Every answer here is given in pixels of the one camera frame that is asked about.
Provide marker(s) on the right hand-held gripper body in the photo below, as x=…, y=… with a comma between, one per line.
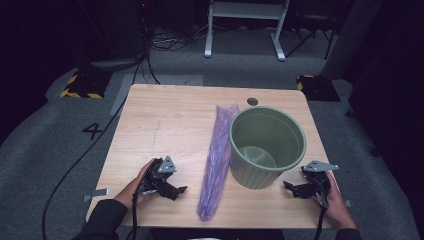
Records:
x=318, y=180

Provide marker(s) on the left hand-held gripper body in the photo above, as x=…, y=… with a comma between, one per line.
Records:
x=156, y=176

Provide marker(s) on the green plastic bin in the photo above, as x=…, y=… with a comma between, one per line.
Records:
x=266, y=146

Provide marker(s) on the purple plastic bag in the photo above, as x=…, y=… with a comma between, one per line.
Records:
x=218, y=156

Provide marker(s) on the person's left hand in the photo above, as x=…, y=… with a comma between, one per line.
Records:
x=133, y=191

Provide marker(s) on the person's right hand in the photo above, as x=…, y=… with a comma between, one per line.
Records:
x=338, y=206

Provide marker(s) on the black yellow striped base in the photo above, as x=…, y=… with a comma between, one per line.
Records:
x=85, y=86
x=318, y=88

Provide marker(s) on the grey table grommet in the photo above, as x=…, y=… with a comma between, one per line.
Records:
x=252, y=101

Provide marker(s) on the dark stand with base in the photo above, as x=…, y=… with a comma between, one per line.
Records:
x=113, y=63

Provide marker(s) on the black tripod legs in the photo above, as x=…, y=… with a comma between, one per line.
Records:
x=310, y=36

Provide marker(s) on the grey curtain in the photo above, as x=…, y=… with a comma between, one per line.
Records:
x=350, y=36

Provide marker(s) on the white metal stand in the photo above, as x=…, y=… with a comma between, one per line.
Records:
x=246, y=10

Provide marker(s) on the grey table edge bracket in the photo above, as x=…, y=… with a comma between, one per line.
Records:
x=348, y=203
x=98, y=193

